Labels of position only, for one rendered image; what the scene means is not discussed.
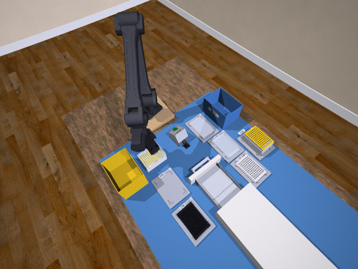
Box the blue bench mat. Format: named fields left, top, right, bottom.
left=100, top=91, right=358, bottom=269

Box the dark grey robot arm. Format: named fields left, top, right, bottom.
left=114, top=11, right=163, bottom=155

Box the blue open-top bin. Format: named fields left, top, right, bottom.
left=203, top=88, right=243, bottom=129

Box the yellow open-top bin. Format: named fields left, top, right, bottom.
left=101, top=148, right=148, bottom=199

